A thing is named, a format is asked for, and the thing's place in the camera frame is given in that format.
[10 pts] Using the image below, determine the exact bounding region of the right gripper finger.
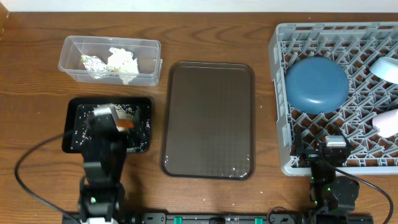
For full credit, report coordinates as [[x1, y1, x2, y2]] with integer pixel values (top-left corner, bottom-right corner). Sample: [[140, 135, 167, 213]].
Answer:
[[294, 126, 306, 157], [336, 127, 353, 148]]

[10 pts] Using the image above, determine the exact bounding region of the orange carrot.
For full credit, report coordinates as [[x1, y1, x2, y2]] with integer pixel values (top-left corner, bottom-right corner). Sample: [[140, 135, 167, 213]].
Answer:
[[116, 119, 134, 131]]

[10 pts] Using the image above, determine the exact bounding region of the pile of white rice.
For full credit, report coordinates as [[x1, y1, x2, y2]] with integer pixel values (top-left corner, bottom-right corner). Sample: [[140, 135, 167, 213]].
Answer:
[[63, 103, 150, 154]]

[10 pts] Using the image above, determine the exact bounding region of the white pink cup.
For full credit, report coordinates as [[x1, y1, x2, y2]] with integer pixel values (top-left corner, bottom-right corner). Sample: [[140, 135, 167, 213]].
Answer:
[[372, 109, 398, 138]]

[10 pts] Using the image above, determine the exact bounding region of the dark blue plate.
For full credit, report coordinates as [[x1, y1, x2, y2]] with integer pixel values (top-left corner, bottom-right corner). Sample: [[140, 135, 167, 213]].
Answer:
[[285, 57, 349, 114]]

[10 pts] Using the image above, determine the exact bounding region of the yellow foil snack wrapper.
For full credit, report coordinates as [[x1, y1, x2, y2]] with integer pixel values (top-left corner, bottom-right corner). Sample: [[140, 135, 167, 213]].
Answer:
[[81, 55, 108, 79]]

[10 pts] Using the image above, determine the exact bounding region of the light blue bowl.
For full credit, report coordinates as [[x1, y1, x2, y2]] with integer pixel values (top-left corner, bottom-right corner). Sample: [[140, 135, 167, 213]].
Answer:
[[369, 57, 398, 84]]

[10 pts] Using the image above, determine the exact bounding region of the white tissue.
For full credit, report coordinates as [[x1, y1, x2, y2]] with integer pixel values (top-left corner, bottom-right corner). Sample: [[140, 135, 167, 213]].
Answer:
[[107, 47, 139, 85]]

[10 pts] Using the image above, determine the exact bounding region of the brown serving tray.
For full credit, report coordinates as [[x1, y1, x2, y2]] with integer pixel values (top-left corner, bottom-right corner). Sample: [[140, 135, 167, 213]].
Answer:
[[160, 62, 255, 180]]

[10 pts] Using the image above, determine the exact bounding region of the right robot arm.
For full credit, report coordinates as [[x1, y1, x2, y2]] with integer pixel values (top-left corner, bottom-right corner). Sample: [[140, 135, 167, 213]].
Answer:
[[294, 128, 359, 223]]

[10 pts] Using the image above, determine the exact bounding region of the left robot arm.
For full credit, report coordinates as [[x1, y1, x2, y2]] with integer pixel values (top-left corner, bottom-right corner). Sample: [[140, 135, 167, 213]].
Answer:
[[78, 114, 127, 223]]

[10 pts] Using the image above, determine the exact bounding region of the grey dishwasher rack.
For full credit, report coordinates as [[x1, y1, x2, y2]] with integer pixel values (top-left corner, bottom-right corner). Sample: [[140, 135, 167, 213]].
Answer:
[[269, 22, 397, 176]]

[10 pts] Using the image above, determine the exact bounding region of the black rectangular tray bin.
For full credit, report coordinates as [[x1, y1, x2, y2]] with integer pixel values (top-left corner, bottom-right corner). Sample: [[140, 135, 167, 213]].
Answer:
[[62, 96, 152, 153]]

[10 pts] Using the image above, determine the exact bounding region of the clear plastic bin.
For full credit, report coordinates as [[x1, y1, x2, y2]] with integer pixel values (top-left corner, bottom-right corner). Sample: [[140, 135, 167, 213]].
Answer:
[[58, 35, 162, 86]]

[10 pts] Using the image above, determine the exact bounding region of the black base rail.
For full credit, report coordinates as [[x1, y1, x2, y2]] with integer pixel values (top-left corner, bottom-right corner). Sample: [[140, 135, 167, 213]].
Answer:
[[79, 213, 374, 224]]

